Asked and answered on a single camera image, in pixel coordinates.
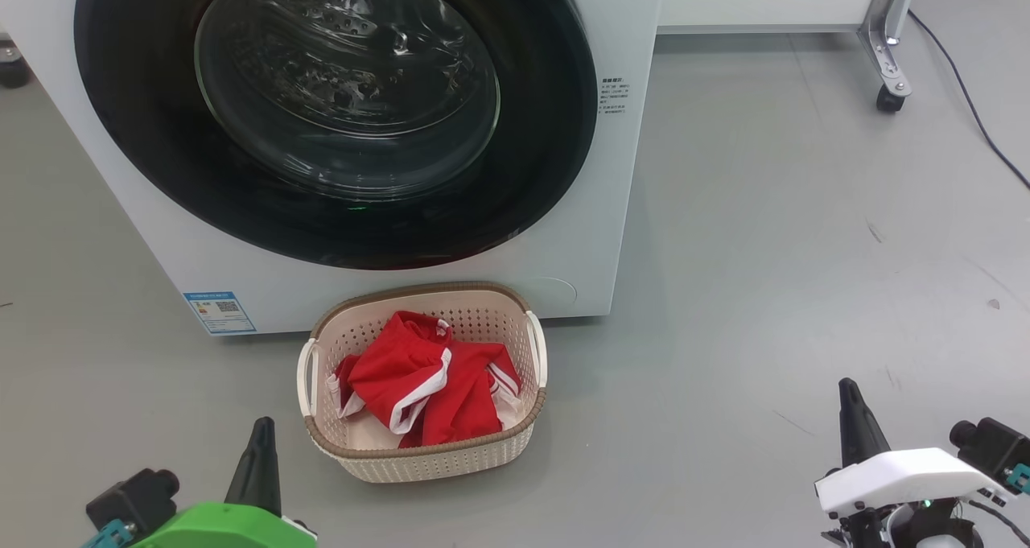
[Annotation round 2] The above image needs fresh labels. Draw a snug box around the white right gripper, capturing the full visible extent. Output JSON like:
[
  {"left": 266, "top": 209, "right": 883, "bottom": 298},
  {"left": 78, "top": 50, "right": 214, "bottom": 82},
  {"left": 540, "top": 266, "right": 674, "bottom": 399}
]
[{"left": 814, "top": 378, "right": 1007, "bottom": 521}]

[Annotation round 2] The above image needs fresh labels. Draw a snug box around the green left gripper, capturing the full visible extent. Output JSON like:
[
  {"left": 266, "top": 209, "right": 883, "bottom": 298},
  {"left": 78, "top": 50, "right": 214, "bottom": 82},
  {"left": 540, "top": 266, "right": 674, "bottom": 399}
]
[{"left": 133, "top": 417, "right": 319, "bottom": 548}]

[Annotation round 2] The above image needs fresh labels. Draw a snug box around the red garment with white trim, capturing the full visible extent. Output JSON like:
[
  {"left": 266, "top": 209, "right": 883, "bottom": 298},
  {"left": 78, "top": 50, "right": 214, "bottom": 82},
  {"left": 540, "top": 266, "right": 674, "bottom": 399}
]
[{"left": 326, "top": 311, "right": 524, "bottom": 449}]

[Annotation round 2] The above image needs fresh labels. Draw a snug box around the round glass washing machine door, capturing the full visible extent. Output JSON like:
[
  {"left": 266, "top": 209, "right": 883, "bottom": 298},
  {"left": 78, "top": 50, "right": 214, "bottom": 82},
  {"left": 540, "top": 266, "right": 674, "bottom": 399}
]
[{"left": 74, "top": 0, "right": 599, "bottom": 272}]

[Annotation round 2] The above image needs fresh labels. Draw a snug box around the cream perforated laundry basket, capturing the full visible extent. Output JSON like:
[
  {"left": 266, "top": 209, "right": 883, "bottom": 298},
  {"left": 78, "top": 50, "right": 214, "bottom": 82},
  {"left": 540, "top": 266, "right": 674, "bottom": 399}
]
[{"left": 296, "top": 281, "right": 549, "bottom": 484}]

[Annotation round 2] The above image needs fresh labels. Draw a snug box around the white front-load washing machine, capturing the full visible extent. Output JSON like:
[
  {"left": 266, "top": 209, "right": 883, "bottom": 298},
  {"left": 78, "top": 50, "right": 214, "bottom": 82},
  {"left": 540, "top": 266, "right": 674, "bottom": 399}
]
[{"left": 0, "top": 0, "right": 669, "bottom": 336}]

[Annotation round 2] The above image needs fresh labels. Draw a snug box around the blue energy label sticker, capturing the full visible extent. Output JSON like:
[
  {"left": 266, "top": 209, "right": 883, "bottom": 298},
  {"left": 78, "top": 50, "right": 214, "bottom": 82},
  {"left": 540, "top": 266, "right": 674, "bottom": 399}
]
[{"left": 183, "top": 290, "right": 258, "bottom": 336}]

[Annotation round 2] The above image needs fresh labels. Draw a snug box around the small text sticker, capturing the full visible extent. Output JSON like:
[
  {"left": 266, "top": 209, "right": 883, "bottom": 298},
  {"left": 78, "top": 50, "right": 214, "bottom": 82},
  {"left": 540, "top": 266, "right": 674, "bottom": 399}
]
[{"left": 598, "top": 77, "right": 632, "bottom": 116}]

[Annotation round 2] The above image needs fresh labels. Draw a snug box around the black caster wheel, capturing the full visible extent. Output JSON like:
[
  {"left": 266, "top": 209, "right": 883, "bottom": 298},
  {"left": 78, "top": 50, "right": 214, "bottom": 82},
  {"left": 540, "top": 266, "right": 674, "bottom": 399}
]
[{"left": 0, "top": 37, "right": 31, "bottom": 90}]

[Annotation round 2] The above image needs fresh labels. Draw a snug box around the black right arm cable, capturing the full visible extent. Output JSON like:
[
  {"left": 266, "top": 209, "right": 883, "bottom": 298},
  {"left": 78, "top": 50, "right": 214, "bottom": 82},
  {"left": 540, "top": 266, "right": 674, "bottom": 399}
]
[{"left": 968, "top": 496, "right": 1030, "bottom": 526}]

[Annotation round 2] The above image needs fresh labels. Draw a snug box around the teal left camera connector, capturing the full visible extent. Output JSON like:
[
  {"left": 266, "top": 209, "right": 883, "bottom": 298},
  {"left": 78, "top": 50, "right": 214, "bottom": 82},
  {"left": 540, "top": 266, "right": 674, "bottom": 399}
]
[{"left": 80, "top": 520, "right": 134, "bottom": 548}]

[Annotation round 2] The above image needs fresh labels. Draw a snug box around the black floor cable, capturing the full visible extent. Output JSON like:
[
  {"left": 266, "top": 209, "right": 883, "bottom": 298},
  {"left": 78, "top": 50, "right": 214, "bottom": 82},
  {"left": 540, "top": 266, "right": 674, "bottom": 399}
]
[{"left": 908, "top": 9, "right": 1030, "bottom": 192}]

